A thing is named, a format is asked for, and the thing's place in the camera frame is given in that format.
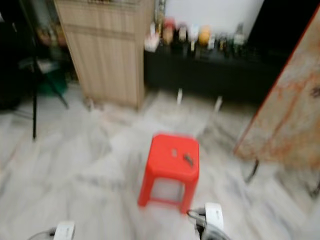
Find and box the green plastic basin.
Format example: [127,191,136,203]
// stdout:
[40,70,68,96]

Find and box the black folding chair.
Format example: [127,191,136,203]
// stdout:
[0,20,70,141]

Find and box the light wooden cabinet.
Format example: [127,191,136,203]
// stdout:
[54,0,155,111]

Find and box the key bunch with large ring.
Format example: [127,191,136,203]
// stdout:
[183,153,196,167]

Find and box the black round figurine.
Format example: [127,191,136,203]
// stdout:
[176,22,189,50]

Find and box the small white figurine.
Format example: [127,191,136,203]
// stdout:
[189,24,200,47]

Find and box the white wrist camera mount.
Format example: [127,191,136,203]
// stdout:
[204,202,225,231]
[53,221,76,240]

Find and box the clear bottle black cap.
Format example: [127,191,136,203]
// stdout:
[234,24,246,46]

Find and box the black low sideboard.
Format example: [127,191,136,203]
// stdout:
[144,42,288,106]

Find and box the pink marble folding table top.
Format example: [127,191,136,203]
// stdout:
[233,17,320,171]

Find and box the pink gift box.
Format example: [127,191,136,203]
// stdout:
[144,34,160,52]

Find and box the red lidded jar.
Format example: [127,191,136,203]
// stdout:
[162,19,176,46]

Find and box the red plastic stool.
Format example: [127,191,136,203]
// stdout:
[137,132,201,215]

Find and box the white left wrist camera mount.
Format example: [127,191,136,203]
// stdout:
[53,221,76,240]

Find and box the orange round ball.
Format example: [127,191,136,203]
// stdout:
[198,26,212,47]

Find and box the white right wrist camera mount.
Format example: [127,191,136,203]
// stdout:
[204,202,225,231]

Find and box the black curved table leg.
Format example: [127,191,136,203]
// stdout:
[245,159,261,184]

